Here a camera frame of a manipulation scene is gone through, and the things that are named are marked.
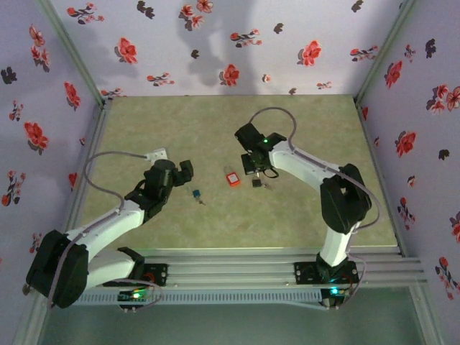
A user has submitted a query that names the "grey slotted cable duct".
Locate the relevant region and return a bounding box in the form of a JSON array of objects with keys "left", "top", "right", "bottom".
[{"left": 48, "top": 289, "right": 323, "bottom": 306}]

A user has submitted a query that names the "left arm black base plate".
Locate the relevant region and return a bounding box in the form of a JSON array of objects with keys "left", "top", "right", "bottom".
[{"left": 103, "top": 263, "right": 169, "bottom": 288}]

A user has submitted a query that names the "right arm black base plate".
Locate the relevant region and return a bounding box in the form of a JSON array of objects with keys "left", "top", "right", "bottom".
[{"left": 293, "top": 261, "right": 359, "bottom": 285}]

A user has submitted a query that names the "aluminium mounting rail beam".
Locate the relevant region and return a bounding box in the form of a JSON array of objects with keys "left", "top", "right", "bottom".
[{"left": 34, "top": 247, "right": 428, "bottom": 288}]

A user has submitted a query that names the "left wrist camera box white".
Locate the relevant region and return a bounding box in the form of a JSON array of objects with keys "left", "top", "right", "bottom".
[{"left": 143, "top": 148, "right": 169, "bottom": 162}]

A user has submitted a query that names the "red padlock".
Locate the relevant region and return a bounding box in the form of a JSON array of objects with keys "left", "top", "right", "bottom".
[{"left": 222, "top": 164, "right": 241, "bottom": 188}]

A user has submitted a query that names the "aluminium frame leg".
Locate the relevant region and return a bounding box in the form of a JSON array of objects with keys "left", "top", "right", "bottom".
[
  {"left": 14, "top": 287, "right": 50, "bottom": 345},
  {"left": 409, "top": 283, "right": 445, "bottom": 345}
]

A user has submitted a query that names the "aluminium corner post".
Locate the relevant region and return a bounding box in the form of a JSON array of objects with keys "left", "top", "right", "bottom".
[
  {"left": 34, "top": 0, "right": 109, "bottom": 109},
  {"left": 354, "top": 0, "right": 420, "bottom": 104}
]

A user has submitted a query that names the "aluminium side rail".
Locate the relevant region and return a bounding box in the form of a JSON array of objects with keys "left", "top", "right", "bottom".
[
  {"left": 57, "top": 99, "right": 113, "bottom": 260},
  {"left": 354, "top": 96, "right": 408, "bottom": 258}
]

